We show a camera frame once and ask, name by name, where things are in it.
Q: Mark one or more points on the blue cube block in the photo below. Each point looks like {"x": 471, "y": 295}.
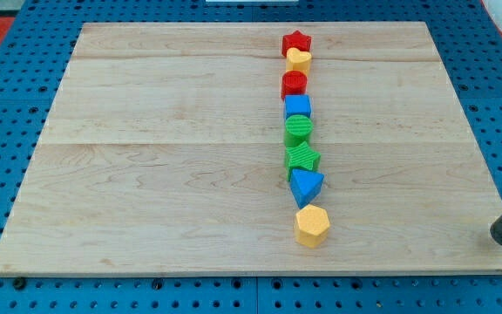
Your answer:
{"x": 298, "y": 104}

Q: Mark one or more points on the yellow hexagon block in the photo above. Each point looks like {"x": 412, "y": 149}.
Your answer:
{"x": 311, "y": 226}

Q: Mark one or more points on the blue triangle block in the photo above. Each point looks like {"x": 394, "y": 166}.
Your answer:
{"x": 305, "y": 186}

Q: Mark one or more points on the green star block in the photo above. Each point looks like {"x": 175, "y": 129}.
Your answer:
{"x": 302, "y": 157}

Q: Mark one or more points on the green cylinder block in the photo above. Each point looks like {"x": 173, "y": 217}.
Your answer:
{"x": 297, "y": 129}

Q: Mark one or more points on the red cylinder block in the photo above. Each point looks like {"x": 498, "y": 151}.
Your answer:
{"x": 293, "y": 83}

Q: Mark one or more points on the yellow heart block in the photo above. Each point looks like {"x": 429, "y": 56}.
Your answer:
{"x": 297, "y": 60}

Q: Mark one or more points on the red star block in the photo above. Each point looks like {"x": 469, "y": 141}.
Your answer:
{"x": 297, "y": 40}

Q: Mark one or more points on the light wooden board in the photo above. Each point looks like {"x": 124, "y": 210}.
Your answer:
{"x": 162, "y": 155}

